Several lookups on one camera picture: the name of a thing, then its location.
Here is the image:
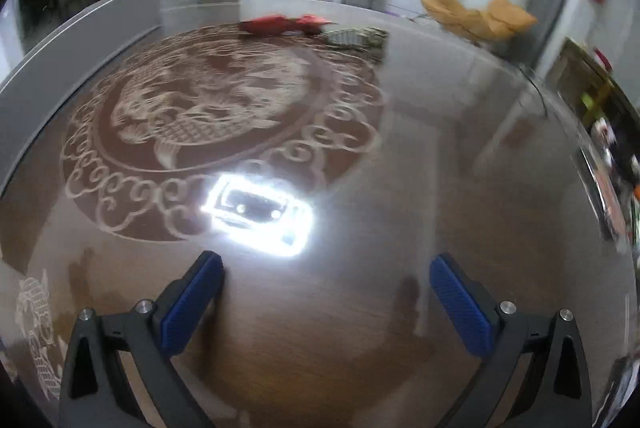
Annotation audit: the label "orange lounge chair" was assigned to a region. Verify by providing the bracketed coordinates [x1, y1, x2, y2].
[420, 0, 538, 46]

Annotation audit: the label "brown wooden desktop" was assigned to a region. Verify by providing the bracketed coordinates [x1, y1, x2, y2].
[0, 0, 640, 428]

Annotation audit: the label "gold hair claw clip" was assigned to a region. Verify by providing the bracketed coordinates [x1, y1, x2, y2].
[325, 26, 390, 54]

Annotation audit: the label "clear plastic packet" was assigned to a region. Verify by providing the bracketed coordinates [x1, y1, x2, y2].
[575, 143, 631, 244]

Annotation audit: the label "wooden chair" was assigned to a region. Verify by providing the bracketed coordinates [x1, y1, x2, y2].
[545, 37, 616, 119]

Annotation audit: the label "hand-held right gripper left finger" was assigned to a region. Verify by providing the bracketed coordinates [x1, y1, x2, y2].
[60, 251, 225, 428]

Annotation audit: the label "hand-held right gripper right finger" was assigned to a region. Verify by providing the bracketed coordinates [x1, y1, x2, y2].
[430, 253, 593, 428]

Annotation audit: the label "basket of toiletries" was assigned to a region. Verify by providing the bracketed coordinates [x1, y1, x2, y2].
[580, 93, 640, 229]

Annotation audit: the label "red pouch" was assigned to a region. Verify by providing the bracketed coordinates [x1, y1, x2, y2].
[240, 13, 333, 36]

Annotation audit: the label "eyeglasses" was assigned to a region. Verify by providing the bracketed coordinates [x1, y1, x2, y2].
[515, 63, 551, 119]

